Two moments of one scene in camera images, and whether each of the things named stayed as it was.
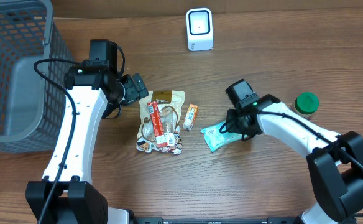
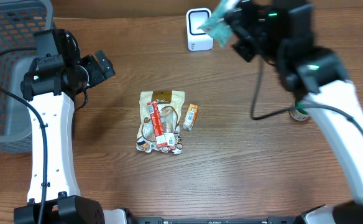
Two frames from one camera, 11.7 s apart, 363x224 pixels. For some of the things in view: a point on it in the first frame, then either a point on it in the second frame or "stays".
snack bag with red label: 169,104 stays
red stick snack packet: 161,139 stays
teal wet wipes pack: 216,139 -> 217,26
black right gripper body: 235,122 -> 242,26
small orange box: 190,117 stays
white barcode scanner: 199,22 stays
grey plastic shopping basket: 22,108 stays
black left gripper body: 138,89 -> 101,66
